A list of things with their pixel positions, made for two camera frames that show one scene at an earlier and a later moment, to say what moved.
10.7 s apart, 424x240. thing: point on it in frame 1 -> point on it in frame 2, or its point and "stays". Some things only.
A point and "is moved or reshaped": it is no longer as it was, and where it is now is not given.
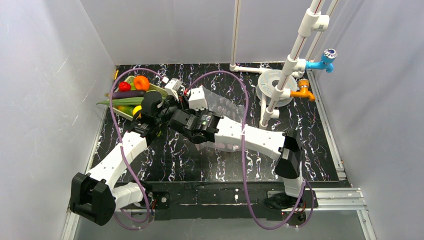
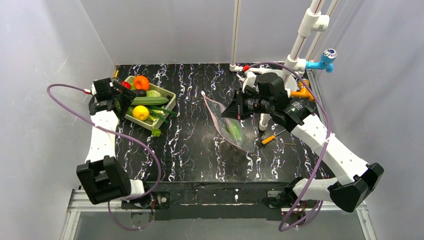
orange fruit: [141, 83] stays
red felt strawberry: [124, 86] stays
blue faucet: [328, 56] stays
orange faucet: [304, 92] stays
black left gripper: [170, 102] -> [122, 100]
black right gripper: [191, 110] -> [239, 105]
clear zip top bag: [227, 108] is moved or reshaped
